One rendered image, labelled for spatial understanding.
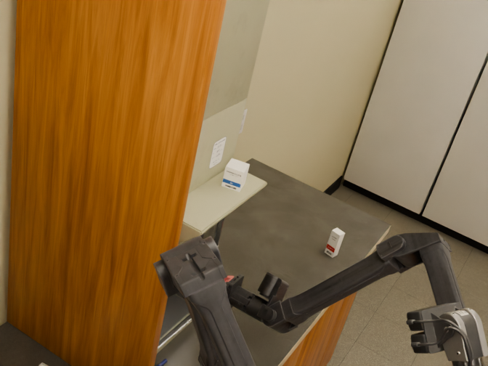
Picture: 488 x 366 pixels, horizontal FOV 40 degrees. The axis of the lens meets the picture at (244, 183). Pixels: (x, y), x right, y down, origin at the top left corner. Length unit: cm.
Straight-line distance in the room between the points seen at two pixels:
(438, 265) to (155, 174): 67
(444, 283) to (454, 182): 312
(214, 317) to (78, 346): 86
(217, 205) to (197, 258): 54
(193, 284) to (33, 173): 74
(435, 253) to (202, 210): 55
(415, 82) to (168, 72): 333
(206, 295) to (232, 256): 135
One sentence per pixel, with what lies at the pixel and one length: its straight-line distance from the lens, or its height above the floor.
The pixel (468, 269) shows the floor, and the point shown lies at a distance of 463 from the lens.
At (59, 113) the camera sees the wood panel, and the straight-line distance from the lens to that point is 155.
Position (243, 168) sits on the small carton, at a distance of 167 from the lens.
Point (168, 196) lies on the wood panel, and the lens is 142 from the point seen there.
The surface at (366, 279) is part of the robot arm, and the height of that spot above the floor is 143.
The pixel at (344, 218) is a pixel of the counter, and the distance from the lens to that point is 280.
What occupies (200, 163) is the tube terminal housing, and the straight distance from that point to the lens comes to 162.
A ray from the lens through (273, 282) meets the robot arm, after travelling 180.
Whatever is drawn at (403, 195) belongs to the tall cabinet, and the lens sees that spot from 480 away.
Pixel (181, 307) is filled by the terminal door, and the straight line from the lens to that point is 194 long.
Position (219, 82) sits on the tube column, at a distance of 154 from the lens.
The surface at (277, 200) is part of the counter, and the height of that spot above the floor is 94.
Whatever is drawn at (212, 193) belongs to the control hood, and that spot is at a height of 151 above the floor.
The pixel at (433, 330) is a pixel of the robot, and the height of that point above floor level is 171.
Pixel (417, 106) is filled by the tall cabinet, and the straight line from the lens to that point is 456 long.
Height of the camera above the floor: 240
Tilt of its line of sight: 31 degrees down
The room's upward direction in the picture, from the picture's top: 14 degrees clockwise
